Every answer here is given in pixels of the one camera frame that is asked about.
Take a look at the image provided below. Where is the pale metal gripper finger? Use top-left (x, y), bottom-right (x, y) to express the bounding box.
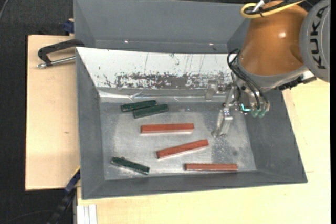
top-left (220, 116), bottom-right (234, 137)
top-left (211, 110), bottom-right (230, 138)

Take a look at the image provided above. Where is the red-brown flat block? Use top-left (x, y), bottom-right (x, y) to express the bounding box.
top-left (156, 139), bottom-right (210, 161)
top-left (140, 123), bottom-right (195, 135)
top-left (184, 163), bottom-right (239, 172)

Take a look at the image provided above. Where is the dark green flat block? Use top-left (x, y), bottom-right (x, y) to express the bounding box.
top-left (132, 103), bottom-right (169, 119)
top-left (110, 156), bottom-right (151, 176)
top-left (120, 100), bottom-right (158, 113)

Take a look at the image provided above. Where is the grey metal bin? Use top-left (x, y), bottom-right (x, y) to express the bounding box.
top-left (72, 0), bottom-right (308, 200)

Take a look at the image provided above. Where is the pale wood board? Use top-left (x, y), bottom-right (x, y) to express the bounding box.
top-left (25, 35), bottom-right (81, 191)

